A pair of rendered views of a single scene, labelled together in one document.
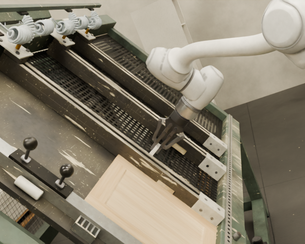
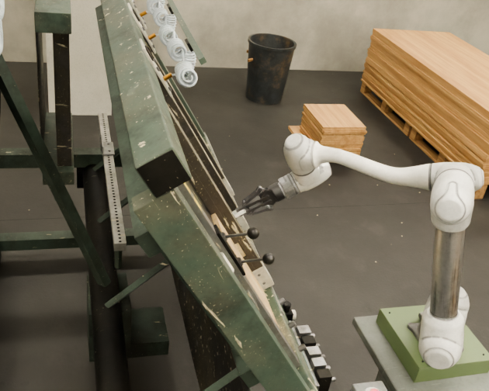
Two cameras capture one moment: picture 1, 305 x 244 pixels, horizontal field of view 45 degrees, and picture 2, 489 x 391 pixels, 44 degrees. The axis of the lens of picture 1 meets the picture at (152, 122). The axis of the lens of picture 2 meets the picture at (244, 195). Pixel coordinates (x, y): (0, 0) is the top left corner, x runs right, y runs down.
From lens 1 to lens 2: 1.57 m
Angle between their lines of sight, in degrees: 39
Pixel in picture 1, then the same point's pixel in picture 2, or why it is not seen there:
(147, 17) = not seen: outside the picture
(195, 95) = (308, 182)
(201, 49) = (347, 160)
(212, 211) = (267, 278)
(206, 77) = (324, 171)
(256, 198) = not seen: hidden behind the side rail
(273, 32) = (444, 211)
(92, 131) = (201, 186)
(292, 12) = (462, 208)
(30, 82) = not seen: hidden behind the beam
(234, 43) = (374, 167)
